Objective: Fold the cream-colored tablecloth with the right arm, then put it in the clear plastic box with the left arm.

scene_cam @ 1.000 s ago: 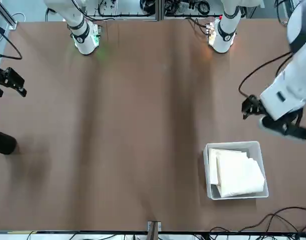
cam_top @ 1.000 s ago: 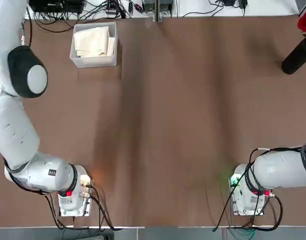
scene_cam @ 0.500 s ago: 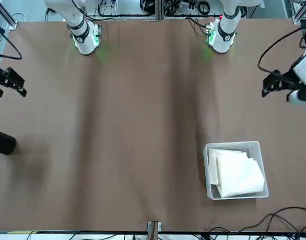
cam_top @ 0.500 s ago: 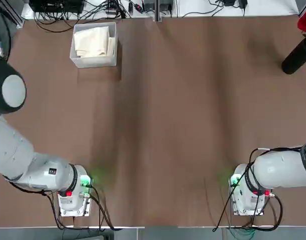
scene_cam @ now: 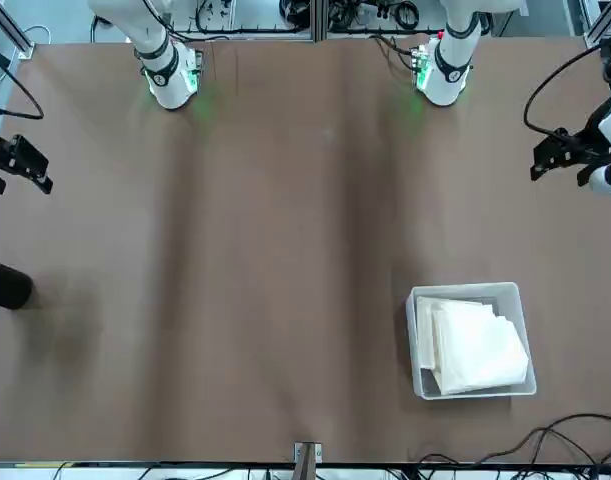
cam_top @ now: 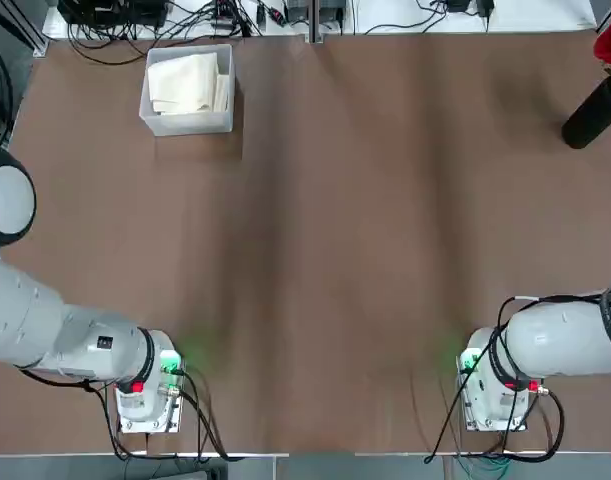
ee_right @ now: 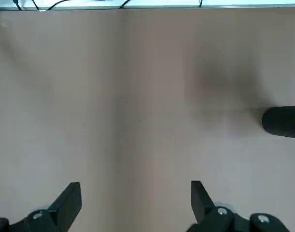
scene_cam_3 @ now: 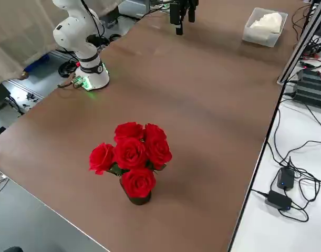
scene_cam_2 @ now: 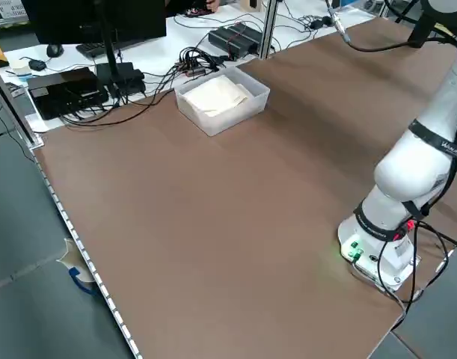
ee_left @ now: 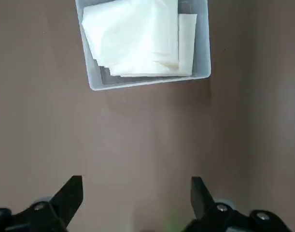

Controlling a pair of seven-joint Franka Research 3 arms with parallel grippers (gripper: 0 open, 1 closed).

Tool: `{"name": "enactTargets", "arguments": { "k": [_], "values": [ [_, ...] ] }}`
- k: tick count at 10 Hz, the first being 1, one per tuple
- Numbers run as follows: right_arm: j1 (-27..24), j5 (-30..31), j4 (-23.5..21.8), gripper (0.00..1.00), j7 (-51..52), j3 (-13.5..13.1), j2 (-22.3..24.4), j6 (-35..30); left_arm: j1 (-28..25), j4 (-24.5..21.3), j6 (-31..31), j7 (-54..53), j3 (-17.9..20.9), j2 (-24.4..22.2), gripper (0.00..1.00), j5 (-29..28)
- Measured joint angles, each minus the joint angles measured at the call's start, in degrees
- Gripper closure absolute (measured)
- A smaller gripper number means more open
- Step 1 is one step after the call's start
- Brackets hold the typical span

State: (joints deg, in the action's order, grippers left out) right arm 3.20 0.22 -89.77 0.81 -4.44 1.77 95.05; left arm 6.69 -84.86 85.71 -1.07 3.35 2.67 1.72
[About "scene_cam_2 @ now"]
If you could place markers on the white tape roll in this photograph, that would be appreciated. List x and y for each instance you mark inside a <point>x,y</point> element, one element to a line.
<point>20,69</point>

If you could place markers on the aluminium frame rail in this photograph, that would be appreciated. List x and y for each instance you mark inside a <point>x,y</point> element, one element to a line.
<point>15,108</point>

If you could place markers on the black box device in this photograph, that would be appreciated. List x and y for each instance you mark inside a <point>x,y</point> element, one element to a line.
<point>63,93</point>

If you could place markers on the black finned device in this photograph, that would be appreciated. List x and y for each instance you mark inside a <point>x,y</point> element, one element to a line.
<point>233,39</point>

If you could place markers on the black computer mouse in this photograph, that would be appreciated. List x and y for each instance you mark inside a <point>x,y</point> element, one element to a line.
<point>54,49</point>

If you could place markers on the black keyboard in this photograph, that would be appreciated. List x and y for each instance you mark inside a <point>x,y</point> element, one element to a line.
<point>95,48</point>

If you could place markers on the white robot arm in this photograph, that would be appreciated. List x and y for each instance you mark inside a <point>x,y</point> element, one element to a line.
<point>411,168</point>

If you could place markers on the cream-colored tablecloth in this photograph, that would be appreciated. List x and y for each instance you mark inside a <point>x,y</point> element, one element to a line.
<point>217,95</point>

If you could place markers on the clear plastic box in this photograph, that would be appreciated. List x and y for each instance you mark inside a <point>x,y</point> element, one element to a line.
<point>220,119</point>

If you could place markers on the black computer monitor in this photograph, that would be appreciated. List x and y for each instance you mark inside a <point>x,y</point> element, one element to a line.
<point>93,18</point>

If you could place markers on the white side table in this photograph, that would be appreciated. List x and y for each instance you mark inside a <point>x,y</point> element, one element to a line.
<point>175,56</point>

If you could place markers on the aluminium frame post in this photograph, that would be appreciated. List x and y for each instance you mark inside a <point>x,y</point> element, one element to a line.
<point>268,30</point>

